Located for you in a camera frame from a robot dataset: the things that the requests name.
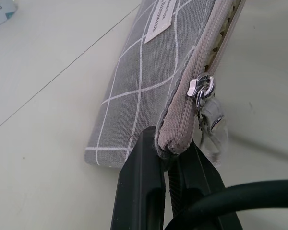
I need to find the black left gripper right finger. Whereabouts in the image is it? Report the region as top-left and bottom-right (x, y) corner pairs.
(168, 138), (244, 230)

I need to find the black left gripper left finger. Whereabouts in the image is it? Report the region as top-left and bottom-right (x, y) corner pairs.
(110, 125), (171, 230)

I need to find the grey grid fabric pouch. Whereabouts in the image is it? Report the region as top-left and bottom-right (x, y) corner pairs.
(83, 0), (246, 168)

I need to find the white printed label object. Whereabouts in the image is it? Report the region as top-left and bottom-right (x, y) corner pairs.
(0, 0), (19, 31)

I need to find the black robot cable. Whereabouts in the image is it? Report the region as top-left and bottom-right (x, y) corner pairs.
(163, 178), (288, 230)

